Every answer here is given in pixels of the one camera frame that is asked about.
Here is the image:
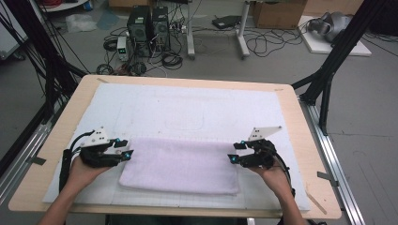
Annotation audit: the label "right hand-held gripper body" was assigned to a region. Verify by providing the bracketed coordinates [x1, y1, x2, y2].
[238, 126, 283, 170]

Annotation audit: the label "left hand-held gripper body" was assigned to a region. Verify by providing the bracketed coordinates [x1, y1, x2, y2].
[79, 126, 125, 169]

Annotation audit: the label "light purple patterned towel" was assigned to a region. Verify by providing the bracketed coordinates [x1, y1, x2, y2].
[117, 136, 240, 197]

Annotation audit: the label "person's left hand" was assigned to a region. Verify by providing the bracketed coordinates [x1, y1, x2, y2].
[67, 156, 113, 192]

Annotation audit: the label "person's right hand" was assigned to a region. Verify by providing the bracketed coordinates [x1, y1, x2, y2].
[250, 160, 291, 195]

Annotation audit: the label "white foam mat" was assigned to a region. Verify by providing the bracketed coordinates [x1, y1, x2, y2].
[41, 82, 312, 212]

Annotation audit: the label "thin wooden stick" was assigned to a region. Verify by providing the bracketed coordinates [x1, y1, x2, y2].
[304, 184, 329, 216]

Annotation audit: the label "white power supply unit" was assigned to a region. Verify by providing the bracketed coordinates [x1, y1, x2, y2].
[116, 36, 130, 63]

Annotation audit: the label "white desk leg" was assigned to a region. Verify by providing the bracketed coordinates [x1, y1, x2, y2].
[237, 0, 252, 60]
[186, 0, 197, 61]

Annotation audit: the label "wide black computer tower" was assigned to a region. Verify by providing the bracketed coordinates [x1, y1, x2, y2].
[126, 5, 153, 58]

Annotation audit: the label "narrow black computer tower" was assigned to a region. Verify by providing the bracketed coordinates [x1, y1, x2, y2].
[151, 6, 172, 53]

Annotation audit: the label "white floor board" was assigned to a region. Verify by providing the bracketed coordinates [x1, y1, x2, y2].
[298, 15, 373, 57]

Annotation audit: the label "flat black laptop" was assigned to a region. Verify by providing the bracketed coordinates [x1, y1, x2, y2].
[211, 14, 242, 30]

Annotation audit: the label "clear plastic bag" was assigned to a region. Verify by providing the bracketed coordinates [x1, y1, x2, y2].
[65, 12, 99, 34]

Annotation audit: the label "brown cardboard box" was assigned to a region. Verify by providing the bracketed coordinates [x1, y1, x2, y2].
[252, 0, 309, 31]

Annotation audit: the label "grey headset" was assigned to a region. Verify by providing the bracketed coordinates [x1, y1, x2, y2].
[307, 11, 353, 43]

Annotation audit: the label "grey metal bracket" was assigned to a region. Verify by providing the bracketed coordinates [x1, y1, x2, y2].
[316, 171, 341, 188]

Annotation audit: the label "aluminium rail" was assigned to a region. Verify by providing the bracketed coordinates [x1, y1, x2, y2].
[298, 97, 367, 225]
[0, 102, 64, 207]

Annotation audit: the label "coiled black cable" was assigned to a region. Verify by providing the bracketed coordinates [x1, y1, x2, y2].
[161, 51, 184, 71]

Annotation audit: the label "tangled black floor cables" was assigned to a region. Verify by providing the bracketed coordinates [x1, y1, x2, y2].
[243, 27, 305, 59]

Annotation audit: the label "black metal frame stand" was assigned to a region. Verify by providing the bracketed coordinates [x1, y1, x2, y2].
[290, 0, 390, 137]
[0, 0, 89, 126]

